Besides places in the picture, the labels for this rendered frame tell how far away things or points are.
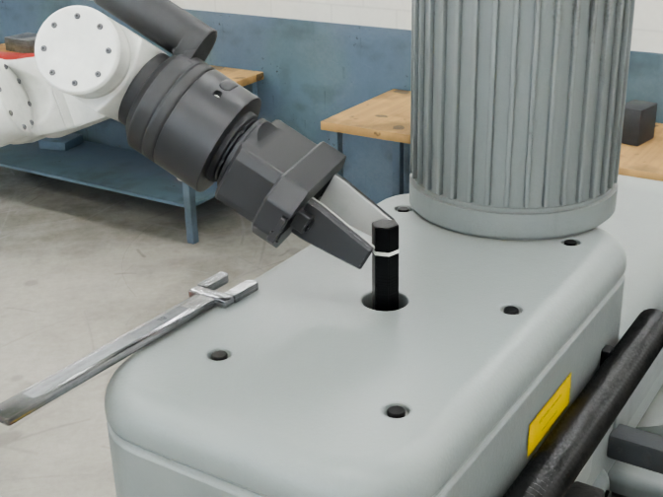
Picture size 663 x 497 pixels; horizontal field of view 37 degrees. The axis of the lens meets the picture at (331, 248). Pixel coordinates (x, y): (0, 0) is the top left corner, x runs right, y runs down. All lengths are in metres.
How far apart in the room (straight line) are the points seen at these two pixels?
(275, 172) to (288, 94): 5.35
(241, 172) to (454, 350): 0.20
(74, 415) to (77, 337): 0.70
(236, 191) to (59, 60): 0.16
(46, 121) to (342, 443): 0.39
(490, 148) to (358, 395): 0.30
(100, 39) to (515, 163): 0.37
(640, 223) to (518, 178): 0.46
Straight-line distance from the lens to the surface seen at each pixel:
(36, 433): 4.23
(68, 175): 6.51
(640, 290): 1.16
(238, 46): 6.23
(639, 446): 1.10
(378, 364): 0.69
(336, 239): 0.73
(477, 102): 0.86
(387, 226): 0.75
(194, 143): 0.74
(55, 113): 0.85
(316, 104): 5.97
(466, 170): 0.89
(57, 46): 0.76
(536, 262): 0.85
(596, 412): 0.81
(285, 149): 0.76
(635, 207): 1.37
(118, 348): 0.72
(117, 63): 0.74
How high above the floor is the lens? 2.23
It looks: 23 degrees down
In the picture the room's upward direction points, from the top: 1 degrees counter-clockwise
